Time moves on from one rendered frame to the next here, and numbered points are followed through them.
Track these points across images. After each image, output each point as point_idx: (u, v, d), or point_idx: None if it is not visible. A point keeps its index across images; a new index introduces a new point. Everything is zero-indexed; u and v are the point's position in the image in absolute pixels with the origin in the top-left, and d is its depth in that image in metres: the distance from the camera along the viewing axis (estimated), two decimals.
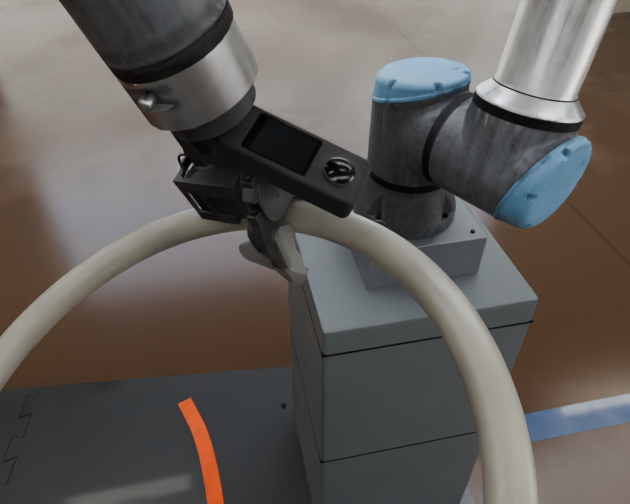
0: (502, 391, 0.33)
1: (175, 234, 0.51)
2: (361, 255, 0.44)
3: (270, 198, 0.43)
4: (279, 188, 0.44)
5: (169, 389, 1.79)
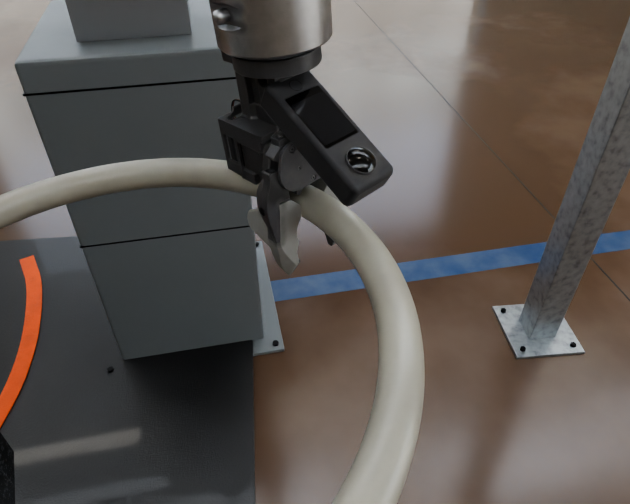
0: (403, 415, 0.31)
1: (200, 175, 0.53)
2: (348, 257, 0.44)
3: (291, 166, 0.44)
4: (304, 163, 0.45)
5: (15, 249, 1.85)
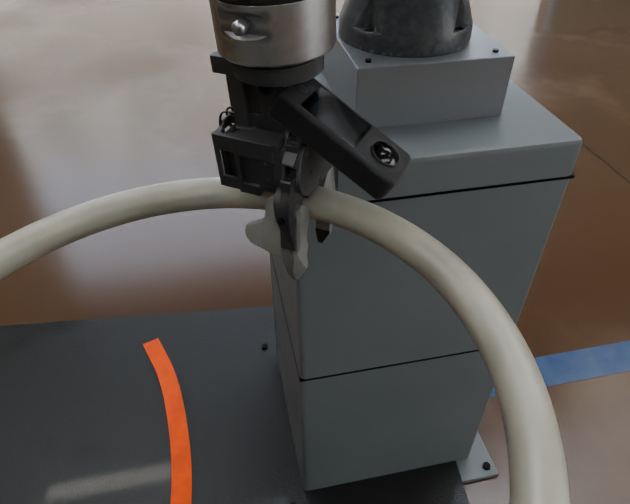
0: (530, 365, 0.33)
1: (183, 198, 0.50)
2: (378, 244, 0.45)
3: (306, 170, 0.44)
4: (313, 166, 0.45)
5: (134, 329, 1.56)
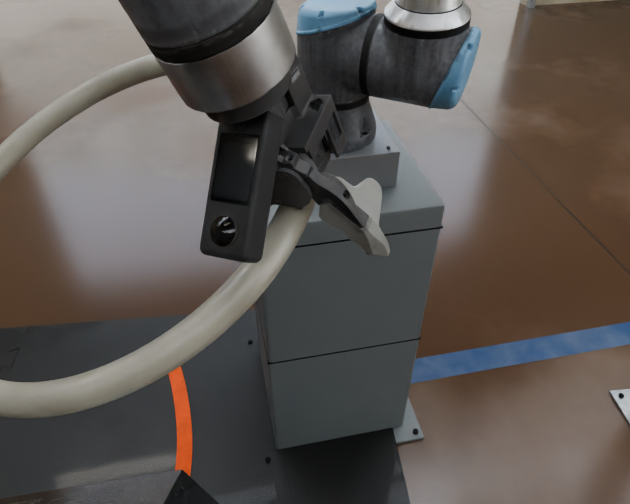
0: None
1: (120, 78, 0.71)
2: None
3: None
4: None
5: (146, 328, 1.95)
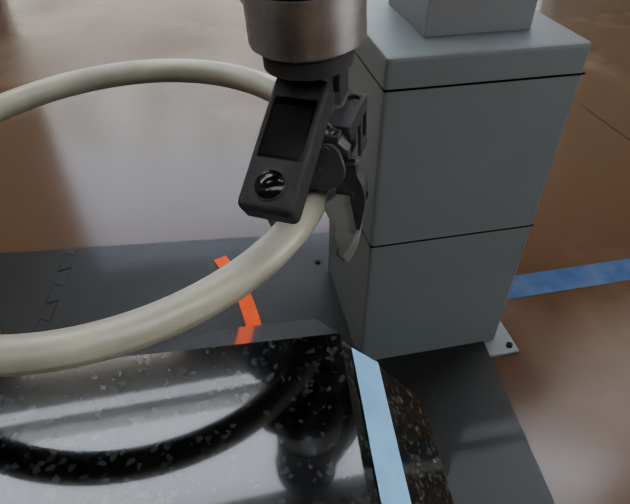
0: None
1: (109, 75, 0.70)
2: (245, 90, 0.67)
3: None
4: None
5: (204, 249, 1.82)
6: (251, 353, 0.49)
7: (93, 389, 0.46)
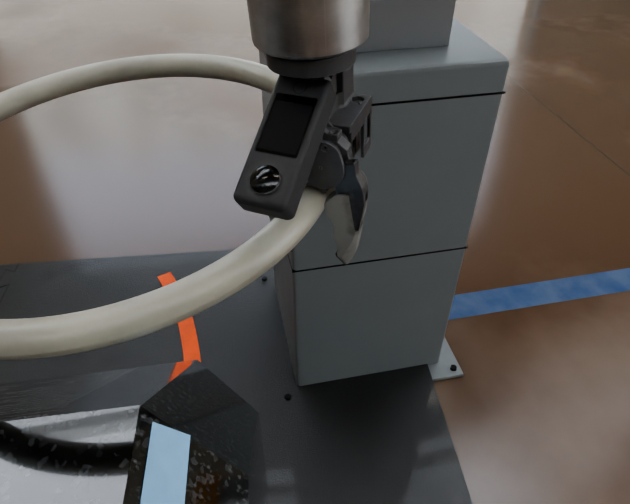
0: None
1: (126, 68, 0.71)
2: (258, 86, 0.67)
3: None
4: None
5: (149, 265, 1.77)
6: (32, 431, 0.43)
7: None
